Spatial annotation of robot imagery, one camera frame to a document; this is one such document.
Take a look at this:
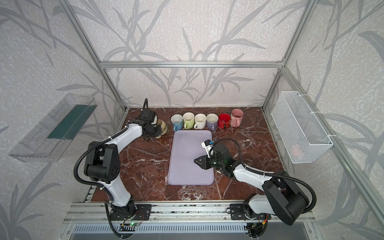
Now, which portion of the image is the cream teapot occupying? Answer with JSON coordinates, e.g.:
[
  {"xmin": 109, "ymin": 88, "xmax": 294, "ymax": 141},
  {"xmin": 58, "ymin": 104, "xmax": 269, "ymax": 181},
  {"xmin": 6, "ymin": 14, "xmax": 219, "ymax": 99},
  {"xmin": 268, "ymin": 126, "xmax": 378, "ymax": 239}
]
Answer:
[{"xmin": 156, "ymin": 120, "xmax": 168, "ymax": 139}]

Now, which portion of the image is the blue mug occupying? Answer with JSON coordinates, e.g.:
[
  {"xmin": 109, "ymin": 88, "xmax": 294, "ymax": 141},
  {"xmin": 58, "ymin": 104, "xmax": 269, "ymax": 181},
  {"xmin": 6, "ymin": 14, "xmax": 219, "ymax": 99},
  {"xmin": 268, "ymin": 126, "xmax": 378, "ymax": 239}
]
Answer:
[{"xmin": 171, "ymin": 114, "xmax": 184, "ymax": 132}]

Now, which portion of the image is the white mug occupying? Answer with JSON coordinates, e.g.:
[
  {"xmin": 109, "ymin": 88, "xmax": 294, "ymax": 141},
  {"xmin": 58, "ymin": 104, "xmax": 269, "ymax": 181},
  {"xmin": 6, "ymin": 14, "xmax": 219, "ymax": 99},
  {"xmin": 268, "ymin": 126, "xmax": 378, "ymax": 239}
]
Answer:
[{"xmin": 194, "ymin": 114, "xmax": 207, "ymax": 130}]

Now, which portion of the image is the lavender mug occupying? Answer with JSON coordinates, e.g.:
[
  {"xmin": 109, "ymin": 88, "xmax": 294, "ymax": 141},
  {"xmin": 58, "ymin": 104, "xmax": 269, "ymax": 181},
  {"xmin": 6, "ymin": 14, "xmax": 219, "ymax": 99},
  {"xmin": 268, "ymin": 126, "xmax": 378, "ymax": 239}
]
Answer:
[{"xmin": 206, "ymin": 113, "xmax": 219, "ymax": 131}]

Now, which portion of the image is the light green mug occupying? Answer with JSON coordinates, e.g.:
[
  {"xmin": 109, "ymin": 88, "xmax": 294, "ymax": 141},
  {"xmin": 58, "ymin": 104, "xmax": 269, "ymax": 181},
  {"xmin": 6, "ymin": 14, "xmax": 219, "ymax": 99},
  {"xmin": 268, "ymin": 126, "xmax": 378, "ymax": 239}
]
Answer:
[{"xmin": 183, "ymin": 112, "xmax": 195, "ymax": 130}]

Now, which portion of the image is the red mug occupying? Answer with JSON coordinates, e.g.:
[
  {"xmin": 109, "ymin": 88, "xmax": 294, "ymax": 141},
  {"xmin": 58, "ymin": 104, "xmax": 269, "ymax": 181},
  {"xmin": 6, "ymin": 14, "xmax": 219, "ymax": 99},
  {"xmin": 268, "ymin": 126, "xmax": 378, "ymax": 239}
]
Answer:
[{"xmin": 218, "ymin": 113, "xmax": 231, "ymax": 129}]

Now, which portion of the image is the pink patterned mug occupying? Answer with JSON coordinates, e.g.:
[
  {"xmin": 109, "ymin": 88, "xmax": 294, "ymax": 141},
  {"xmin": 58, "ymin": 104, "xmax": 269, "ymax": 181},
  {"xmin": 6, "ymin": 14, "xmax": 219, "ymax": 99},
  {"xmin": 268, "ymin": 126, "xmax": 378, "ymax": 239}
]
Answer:
[{"xmin": 230, "ymin": 109, "xmax": 244, "ymax": 128}]

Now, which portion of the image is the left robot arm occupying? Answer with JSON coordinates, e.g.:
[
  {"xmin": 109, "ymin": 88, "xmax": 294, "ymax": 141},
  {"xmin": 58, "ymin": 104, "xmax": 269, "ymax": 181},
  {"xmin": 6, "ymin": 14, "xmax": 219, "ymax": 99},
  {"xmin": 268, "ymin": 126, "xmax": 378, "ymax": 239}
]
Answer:
[{"xmin": 83, "ymin": 109, "xmax": 161, "ymax": 216}]

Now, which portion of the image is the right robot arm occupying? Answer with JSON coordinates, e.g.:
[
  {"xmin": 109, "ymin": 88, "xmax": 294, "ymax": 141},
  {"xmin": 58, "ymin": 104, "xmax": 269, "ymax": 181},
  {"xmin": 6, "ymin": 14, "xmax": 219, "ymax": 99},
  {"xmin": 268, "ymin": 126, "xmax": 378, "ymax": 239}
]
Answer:
[{"xmin": 194, "ymin": 145, "xmax": 310, "ymax": 226}]

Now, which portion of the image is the lavender plastic tray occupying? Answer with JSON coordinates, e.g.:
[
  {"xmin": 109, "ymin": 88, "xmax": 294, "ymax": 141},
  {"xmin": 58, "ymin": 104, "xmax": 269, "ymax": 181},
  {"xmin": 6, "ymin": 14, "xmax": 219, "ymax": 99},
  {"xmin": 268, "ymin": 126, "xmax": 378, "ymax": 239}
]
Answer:
[{"xmin": 168, "ymin": 130, "xmax": 214, "ymax": 186}]

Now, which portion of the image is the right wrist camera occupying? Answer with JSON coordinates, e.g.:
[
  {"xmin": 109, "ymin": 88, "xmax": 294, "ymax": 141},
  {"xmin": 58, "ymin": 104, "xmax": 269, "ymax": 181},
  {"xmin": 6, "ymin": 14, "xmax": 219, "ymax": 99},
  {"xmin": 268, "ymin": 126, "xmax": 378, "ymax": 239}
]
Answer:
[{"xmin": 202, "ymin": 140, "xmax": 214, "ymax": 158}]

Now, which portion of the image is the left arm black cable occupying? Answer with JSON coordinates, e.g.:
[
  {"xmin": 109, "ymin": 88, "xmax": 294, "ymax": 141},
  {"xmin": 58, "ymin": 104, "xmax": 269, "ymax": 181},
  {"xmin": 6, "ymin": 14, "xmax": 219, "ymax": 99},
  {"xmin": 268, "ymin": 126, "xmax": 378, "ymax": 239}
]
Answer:
[{"xmin": 73, "ymin": 98, "xmax": 149, "ymax": 239}]

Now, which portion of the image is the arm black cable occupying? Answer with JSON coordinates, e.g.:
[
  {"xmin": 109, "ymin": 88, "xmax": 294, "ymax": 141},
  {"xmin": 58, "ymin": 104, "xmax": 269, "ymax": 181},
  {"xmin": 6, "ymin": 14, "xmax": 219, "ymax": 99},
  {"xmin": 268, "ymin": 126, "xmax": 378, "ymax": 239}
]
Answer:
[
  {"xmin": 211, "ymin": 137, "xmax": 317, "ymax": 214},
  {"xmin": 73, "ymin": 98, "xmax": 149, "ymax": 239}
]

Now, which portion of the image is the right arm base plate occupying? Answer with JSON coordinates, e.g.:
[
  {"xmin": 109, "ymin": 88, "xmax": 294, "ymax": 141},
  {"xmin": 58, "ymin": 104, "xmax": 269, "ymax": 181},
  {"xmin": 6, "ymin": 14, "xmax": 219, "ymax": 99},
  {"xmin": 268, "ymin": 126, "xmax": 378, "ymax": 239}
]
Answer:
[{"xmin": 229, "ymin": 204, "xmax": 272, "ymax": 221}]

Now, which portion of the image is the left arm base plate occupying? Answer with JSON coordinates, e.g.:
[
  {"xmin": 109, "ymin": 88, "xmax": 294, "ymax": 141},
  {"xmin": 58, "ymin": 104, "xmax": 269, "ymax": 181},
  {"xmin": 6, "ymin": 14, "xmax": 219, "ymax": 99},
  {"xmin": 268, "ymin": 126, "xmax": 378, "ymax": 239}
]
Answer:
[{"xmin": 110, "ymin": 204, "xmax": 152, "ymax": 221}]

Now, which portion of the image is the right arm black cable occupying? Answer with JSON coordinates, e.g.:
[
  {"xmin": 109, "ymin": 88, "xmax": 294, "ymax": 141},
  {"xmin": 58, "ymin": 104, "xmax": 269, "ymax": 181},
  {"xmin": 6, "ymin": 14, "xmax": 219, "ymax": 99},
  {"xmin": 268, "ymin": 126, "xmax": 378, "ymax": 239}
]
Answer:
[{"xmin": 211, "ymin": 137, "xmax": 317, "ymax": 214}]

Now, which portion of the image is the white wire mesh basket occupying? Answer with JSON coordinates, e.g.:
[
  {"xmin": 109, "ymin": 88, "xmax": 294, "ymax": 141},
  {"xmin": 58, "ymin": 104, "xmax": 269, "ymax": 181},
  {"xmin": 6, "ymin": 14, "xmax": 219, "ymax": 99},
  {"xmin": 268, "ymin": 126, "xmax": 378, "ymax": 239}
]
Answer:
[{"xmin": 271, "ymin": 91, "xmax": 334, "ymax": 164}]

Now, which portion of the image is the clear plastic wall bin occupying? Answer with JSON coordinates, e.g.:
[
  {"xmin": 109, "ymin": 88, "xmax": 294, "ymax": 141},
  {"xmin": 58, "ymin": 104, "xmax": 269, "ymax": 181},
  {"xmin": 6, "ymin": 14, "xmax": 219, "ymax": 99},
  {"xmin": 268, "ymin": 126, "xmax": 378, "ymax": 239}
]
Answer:
[{"xmin": 9, "ymin": 94, "xmax": 98, "ymax": 163}]

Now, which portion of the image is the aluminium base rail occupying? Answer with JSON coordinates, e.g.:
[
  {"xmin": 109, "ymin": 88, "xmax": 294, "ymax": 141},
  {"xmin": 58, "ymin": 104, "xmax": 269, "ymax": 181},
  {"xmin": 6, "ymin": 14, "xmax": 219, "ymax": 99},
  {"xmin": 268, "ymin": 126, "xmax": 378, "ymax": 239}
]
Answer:
[{"xmin": 62, "ymin": 200, "xmax": 316, "ymax": 224}]

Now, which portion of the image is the aluminium cage frame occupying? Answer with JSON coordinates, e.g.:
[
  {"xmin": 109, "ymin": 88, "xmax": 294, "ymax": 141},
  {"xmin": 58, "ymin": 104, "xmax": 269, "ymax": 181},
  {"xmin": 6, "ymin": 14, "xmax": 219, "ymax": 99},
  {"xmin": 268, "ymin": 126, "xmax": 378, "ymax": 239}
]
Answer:
[{"xmin": 59, "ymin": 1, "xmax": 384, "ymax": 224}]

